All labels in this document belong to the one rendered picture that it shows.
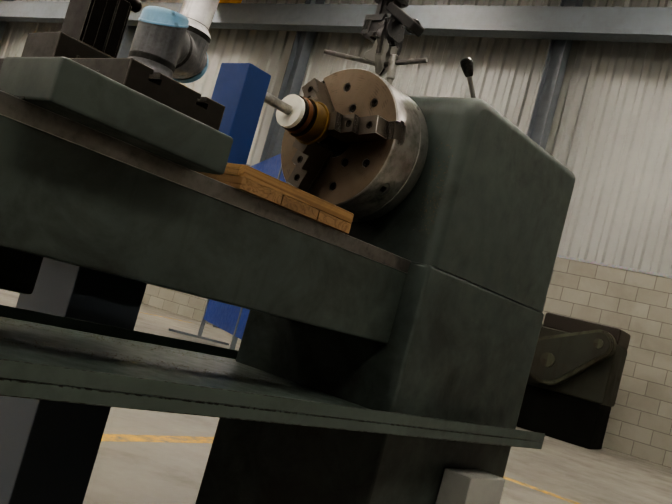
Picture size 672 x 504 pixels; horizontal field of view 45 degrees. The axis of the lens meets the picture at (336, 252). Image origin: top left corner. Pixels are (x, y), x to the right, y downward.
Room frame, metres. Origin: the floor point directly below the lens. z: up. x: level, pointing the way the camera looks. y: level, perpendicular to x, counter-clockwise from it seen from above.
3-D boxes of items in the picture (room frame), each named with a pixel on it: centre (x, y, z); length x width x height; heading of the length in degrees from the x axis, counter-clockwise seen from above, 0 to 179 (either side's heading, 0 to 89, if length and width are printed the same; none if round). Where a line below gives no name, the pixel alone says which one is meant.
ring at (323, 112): (1.62, 0.13, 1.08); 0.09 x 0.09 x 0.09; 50
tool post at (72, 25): (1.31, 0.49, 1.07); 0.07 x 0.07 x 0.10; 50
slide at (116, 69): (1.27, 0.44, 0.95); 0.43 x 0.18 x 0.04; 50
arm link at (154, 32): (1.96, 0.56, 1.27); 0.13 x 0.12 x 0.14; 168
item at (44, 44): (1.33, 0.47, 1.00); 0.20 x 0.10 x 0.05; 140
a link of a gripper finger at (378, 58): (1.96, 0.04, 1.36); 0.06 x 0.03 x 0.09; 50
